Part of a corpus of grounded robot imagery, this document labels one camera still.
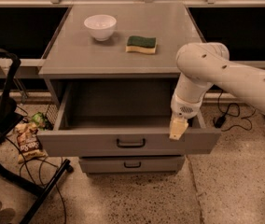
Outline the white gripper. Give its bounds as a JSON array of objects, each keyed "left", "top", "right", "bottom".
[{"left": 169, "top": 94, "right": 202, "bottom": 140}]

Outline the grey top drawer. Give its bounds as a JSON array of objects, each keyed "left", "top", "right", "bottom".
[{"left": 38, "top": 79, "right": 220, "bottom": 157}]

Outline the grey drawer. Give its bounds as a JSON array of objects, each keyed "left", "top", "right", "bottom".
[
  {"left": 38, "top": 79, "right": 220, "bottom": 157},
  {"left": 79, "top": 156, "right": 185, "bottom": 175}
]

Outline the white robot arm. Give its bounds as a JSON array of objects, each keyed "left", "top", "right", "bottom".
[{"left": 170, "top": 43, "right": 265, "bottom": 140}]

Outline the grey bottom drawer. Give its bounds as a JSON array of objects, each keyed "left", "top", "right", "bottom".
[{"left": 79, "top": 156, "right": 185, "bottom": 175}]

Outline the grey drawer cabinet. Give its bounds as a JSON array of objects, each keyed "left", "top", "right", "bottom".
[{"left": 38, "top": 1, "right": 216, "bottom": 175}]

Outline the green yellow sponge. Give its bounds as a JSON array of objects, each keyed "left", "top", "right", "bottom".
[{"left": 126, "top": 35, "right": 157, "bottom": 54}]

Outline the white bowl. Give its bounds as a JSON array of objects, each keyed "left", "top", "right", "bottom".
[{"left": 84, "top": 14, "right": 117, "bottom": 41}]

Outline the green chip bag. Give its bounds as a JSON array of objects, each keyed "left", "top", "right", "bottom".
[{"left": 31, "top": 112, "right": 52, "bottom": 130}]

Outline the brown chip bag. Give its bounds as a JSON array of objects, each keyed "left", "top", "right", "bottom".
[{"left": 15, "top": 122, "right": 46, "bottom": 163}]

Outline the wire mesh basket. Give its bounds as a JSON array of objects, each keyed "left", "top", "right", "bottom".
[{"left": 45, "top": 104, "right": 58, "bottom": 130}]

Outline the black floor cable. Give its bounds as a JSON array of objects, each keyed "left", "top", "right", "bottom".
[{"left": 0, "top": 121, "right": 68, "bottom": 224}]

